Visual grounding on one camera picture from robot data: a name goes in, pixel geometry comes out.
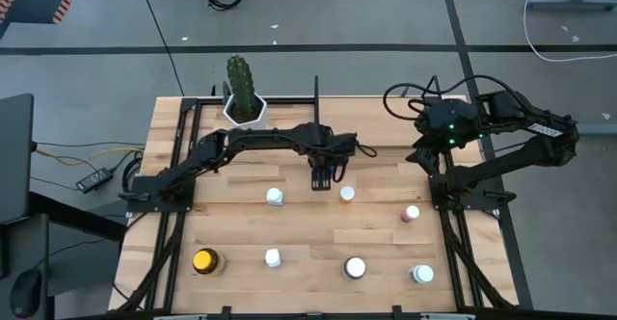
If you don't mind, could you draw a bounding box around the green label bottle white cap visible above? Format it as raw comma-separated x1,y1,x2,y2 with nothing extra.
342,255,368,281

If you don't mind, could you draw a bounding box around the yellow cable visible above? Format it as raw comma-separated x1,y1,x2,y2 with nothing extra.
36,146,145,167

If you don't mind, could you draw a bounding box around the black table frame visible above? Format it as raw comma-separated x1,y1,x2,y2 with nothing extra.
115,95,520,320

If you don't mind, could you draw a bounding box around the pink bottle white cap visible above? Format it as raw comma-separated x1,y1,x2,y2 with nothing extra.
400,204,421,224

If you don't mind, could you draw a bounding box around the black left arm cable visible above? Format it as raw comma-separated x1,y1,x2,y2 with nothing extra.
330,136,378,184

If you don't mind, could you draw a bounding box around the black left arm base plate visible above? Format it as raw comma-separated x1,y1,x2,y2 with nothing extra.
125,174,194,214

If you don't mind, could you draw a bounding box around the amber bottle yellow cap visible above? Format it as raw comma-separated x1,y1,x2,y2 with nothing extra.
191,247,228,278

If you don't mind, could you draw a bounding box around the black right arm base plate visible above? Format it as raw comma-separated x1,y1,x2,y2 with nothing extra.
428,173,517,212

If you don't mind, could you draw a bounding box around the wooden shelf board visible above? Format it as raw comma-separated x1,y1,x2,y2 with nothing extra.
317,98,433,148

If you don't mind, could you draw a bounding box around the black computer mouse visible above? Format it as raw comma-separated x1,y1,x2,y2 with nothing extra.
9,267,44,320

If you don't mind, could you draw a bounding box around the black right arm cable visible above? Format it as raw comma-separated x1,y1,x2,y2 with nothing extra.
383,73,483,121

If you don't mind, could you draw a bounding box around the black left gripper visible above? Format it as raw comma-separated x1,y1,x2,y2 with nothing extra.
308,125,361,192

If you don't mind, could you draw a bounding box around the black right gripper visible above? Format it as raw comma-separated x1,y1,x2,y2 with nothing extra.
406,96,483,175

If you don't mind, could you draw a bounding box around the white floor cable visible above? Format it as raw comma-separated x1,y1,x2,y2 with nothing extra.
523,0,617,64

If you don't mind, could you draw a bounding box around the black desk beam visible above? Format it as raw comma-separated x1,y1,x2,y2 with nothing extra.
28,190,127,243

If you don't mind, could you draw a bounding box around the green cactus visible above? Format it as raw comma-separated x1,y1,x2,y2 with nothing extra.
226,54,257,121

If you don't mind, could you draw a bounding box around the thin black cable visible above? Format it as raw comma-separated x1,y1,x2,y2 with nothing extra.
33,140,146,148

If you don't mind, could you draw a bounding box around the grey metal bar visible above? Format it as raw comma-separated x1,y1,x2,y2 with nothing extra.
573,123,617,137

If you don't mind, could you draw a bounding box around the black power adapter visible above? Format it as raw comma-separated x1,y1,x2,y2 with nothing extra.
75,167,115,195

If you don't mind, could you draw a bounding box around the long black floor cable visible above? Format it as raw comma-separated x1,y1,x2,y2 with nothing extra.
136,0,186,97

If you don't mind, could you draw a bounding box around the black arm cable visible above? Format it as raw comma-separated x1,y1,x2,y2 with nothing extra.
330,136,378,184
383,73,483,121

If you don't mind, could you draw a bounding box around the dark grey side desk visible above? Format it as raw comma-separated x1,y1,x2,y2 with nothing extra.
0,93,52,320

